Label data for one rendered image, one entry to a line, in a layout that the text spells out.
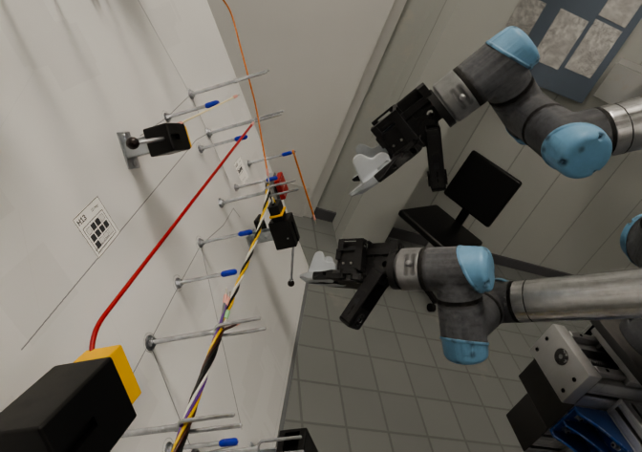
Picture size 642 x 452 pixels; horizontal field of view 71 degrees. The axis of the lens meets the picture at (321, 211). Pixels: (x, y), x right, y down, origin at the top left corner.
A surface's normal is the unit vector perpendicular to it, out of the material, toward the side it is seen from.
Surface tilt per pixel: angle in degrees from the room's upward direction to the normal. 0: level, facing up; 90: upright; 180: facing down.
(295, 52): 90
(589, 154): 90
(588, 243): 90
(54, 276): 52
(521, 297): 74
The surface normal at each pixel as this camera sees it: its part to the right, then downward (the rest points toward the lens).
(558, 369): -0.93, -0.24
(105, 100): 0.95, -0.22
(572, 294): -0.70, -0.26
